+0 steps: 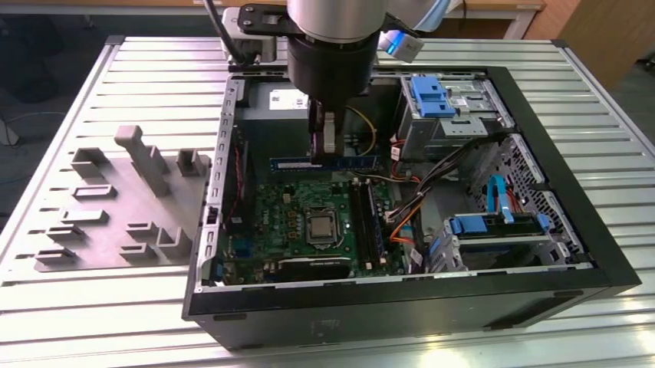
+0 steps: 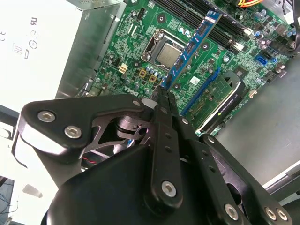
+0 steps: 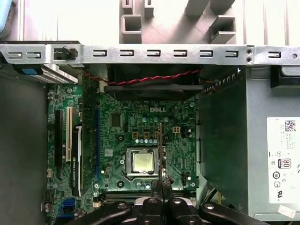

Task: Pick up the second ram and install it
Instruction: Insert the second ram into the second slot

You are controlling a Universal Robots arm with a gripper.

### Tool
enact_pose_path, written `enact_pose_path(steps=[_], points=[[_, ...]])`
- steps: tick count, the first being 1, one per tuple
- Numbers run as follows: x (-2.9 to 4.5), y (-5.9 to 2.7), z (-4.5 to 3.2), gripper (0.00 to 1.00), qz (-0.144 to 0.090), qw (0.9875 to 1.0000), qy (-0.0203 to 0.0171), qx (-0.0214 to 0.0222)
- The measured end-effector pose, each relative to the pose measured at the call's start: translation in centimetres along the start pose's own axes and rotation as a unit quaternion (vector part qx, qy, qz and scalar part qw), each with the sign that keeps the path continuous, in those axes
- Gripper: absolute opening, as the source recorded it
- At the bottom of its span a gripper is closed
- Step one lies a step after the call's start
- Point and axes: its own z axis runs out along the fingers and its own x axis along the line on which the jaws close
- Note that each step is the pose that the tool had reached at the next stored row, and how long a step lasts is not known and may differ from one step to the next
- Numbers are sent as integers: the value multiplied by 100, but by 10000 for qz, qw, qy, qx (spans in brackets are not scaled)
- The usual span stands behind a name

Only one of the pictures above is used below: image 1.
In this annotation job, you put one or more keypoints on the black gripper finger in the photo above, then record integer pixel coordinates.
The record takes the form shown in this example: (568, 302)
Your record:
(317, 130)

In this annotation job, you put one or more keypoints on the blue RAM stick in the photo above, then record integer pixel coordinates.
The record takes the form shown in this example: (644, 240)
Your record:
(357, 163)

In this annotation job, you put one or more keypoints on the black RAM slot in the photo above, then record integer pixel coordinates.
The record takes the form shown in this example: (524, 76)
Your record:
(353, 214)
(364, 222)

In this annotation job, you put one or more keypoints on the grey power supply unit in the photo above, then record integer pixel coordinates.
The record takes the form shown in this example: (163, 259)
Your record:
(265, 142)

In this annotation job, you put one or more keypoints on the green motherboard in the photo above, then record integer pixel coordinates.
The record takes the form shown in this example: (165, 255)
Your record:
(276, 195)

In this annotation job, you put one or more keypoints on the blue drive bay latch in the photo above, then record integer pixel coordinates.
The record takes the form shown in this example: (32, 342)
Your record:
(429, 99)

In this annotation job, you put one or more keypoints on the silver CPU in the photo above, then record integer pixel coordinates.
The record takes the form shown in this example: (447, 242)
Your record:
(319, 227)

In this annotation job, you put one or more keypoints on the silver drive cage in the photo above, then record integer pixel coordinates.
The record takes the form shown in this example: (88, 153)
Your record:
(460, 128)

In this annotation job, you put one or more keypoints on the black graphics card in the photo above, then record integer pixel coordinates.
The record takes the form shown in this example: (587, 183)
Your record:
(312, 268)

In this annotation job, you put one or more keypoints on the hard disk in blue carrier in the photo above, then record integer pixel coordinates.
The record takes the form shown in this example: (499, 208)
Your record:
(471, 224)

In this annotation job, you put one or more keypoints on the grey parts rack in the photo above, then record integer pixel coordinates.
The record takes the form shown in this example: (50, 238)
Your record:
(128, 199)

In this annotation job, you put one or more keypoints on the silver disk bay cage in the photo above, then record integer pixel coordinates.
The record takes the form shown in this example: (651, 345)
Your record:
(511, 239)

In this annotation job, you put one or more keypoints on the black open PC case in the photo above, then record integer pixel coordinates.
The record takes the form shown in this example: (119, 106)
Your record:
(409, 306)

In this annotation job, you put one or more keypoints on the brown wooden cabinet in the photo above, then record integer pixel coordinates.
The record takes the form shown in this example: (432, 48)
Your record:
(603, 38)

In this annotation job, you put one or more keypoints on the silver wrist camera blue light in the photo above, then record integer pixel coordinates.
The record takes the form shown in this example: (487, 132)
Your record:
(404, 46)

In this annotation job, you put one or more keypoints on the black camera bracket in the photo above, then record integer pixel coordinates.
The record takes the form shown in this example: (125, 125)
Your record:
(256, 17)

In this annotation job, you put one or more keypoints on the wooden desk white frame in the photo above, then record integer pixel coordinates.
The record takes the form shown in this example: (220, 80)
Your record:
(480, 27)

